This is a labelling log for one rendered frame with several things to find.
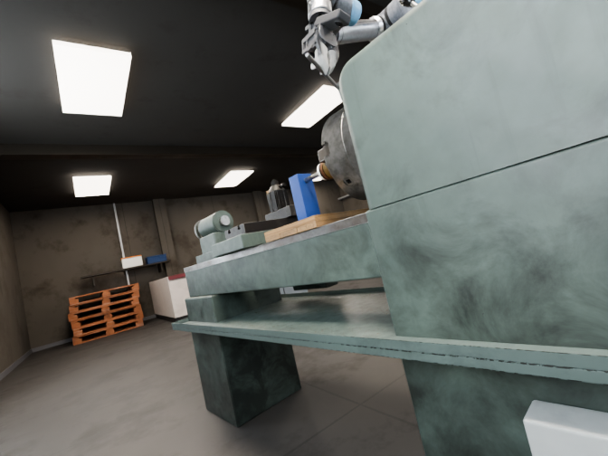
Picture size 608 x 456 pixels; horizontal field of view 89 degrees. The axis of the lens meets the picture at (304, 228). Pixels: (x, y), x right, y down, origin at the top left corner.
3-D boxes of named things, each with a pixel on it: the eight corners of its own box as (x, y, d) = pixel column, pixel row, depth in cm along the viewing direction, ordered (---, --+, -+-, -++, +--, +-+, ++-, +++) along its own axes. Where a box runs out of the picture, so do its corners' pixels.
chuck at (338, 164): (413, 182, 113) (383, 99, 111) (365, 203, 92) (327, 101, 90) (392, 189, 119) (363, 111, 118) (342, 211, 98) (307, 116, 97)
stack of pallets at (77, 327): (140, 322, 771) (134, 284, 778) (146, 324, 694) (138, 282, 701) (74, 341, 694) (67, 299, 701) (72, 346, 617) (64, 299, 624)
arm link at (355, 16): (342, 21, 113) (317, 7, 107) (363, -4, 103) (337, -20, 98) (343, 40, 111) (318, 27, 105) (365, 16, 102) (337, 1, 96)
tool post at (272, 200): (290, 208, 154) (286, 189, 155) (279, 209, 149) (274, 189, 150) (282, 212, 160) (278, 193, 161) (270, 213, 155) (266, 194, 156)
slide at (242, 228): (318, 222, 158) (316, 213, 158) (245, 233, 129) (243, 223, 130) (296, 229, 171) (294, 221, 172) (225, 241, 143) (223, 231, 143)
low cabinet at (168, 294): (228, 297, 906) (222, 266, 912) (266, 296, 708) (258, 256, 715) (155, 318, 791) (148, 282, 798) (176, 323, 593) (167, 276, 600)
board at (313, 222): (380, 216, 124) (378, 206, 124) (317, 227, 100) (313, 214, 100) (328, 231, 146) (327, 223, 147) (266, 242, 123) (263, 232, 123)
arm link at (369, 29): (377, 24, 142) (299, 31, 116) (396, 5, 133) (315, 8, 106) (388, 48, 143) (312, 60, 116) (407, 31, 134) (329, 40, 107)
